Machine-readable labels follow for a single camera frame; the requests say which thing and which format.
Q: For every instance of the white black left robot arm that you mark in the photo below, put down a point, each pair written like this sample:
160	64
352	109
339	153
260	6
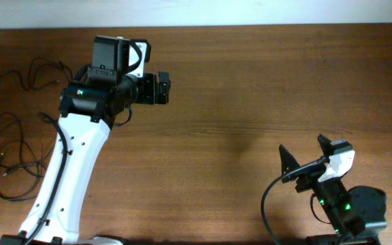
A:
100	91

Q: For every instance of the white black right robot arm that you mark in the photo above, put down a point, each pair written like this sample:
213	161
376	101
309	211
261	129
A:
357	215

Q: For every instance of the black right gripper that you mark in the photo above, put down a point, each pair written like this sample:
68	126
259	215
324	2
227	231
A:
308	180

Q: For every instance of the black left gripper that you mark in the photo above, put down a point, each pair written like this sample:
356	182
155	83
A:
150	88

